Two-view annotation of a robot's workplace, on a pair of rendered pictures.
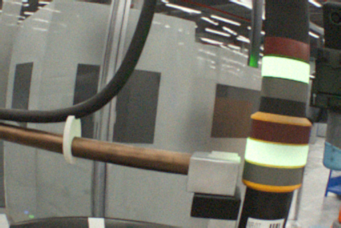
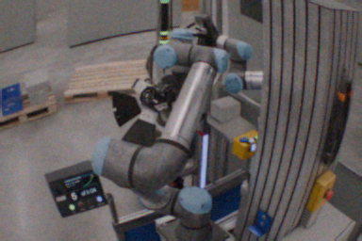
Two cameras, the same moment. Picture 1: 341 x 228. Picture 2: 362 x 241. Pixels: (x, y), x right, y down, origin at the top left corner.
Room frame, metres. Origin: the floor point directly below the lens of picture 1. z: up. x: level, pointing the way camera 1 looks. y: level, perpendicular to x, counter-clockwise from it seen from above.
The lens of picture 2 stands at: (0.74, -1.78, 2.13)
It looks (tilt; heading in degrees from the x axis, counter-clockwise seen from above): 30 degrees down; 103
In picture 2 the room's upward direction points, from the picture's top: straight up
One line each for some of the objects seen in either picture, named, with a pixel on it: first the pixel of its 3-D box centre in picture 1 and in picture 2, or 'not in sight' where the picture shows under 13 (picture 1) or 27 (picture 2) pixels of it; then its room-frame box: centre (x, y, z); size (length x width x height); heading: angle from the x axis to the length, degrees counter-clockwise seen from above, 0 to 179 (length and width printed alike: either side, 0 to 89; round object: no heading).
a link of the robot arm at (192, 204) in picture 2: not in sight; (193, 206); (0.56, -0.83, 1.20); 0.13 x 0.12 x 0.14; 172
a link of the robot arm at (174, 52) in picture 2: not in sight; (174, 54); (0.46, -0.71, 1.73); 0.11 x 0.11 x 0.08; 82
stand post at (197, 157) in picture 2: not in sight; (198, 166); (0.37, 0.27, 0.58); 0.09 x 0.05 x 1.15; 137
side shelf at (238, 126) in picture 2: not in sight; (227, 122); (0.53, 0.41, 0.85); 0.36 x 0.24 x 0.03; 137
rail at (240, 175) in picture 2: not in sight; (187, 200); (0.44, -0.39, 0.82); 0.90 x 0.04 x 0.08; 47
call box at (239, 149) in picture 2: not in sight; (248, 145); (0.71, -0.10, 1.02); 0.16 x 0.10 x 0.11; 47
